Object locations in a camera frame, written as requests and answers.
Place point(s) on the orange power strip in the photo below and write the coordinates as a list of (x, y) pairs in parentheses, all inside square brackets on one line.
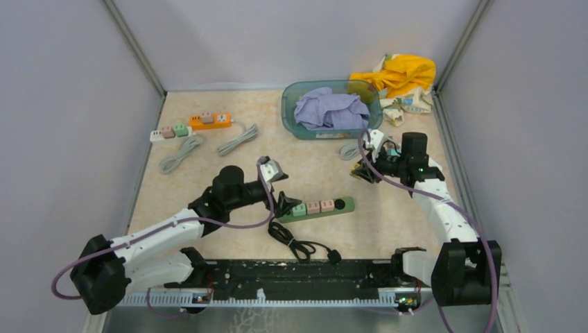
[(221, 120)]

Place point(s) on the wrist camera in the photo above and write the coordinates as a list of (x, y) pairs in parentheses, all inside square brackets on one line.
[(374, 140), (267, 168)]

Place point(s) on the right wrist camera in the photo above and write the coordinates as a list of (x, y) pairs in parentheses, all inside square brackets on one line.
[(374, 140)]

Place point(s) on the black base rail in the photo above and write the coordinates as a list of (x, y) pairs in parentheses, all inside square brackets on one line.
[(291, 281)]

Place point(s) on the yellow usb charger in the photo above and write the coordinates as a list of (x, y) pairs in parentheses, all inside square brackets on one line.
[(356, 171)]

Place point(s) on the pink usb charger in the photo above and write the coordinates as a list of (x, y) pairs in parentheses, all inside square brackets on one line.
[(313, 207), (327, 205)]

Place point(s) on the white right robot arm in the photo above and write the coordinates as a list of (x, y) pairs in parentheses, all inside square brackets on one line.
[(466, 269)]

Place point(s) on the pink charger on white strip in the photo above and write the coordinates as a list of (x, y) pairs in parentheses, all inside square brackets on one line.
[(167, 132)]

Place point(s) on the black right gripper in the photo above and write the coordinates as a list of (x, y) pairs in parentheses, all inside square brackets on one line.
[(367, 172)]

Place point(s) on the white patterned cloth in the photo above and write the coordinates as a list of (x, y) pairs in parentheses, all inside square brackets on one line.
[(416, 101)]

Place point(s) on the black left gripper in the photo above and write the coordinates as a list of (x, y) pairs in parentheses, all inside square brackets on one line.
[(283, 204)]

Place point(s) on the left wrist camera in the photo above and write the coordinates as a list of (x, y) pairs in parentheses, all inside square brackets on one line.
[(267, 168)]

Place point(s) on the green power strip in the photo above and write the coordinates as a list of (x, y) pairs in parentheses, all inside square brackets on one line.
[(343, 205)]

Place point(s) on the teal plastic basin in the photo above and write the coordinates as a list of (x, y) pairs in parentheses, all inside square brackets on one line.
[(368, 93)]

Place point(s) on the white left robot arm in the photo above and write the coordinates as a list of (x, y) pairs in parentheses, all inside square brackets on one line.
[(108, 269)]

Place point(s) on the small white power strip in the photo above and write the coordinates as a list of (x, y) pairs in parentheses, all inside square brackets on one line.
[(156, 138)]

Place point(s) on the yellow cloth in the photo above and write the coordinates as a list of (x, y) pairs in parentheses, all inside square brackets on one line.
[(400, 74)]

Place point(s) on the green charger on white strip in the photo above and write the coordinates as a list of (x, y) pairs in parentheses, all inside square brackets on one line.
[(180, 130)]

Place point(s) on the light green usb charger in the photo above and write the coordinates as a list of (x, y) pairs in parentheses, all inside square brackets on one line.
[(299, 210)]

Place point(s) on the purple cloth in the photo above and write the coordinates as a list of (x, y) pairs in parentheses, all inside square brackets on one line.
[(321, 109)]

